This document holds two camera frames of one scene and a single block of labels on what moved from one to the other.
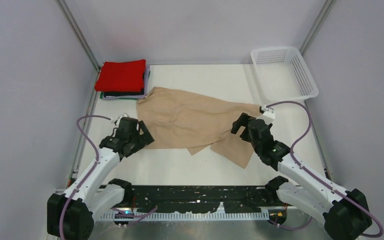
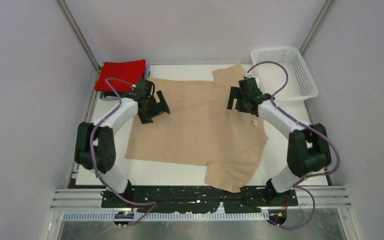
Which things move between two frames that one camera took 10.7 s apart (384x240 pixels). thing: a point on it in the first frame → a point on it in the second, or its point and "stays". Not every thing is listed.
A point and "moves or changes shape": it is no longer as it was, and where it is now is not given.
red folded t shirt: x=125 y=76 stays
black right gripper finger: x=243 y=120 → x=234 y=93
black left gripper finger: x=144 y=139 → x=146 y=117
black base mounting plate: x=202 y=198 stays
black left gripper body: x=134 y=138 → x=151 y=105
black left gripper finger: x=145 y=129 → x=162 y=106
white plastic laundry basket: x=283 y=74 stays
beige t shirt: x=178 y=121 moves or changes shape
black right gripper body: x=256 y=148 → x=242 y=105
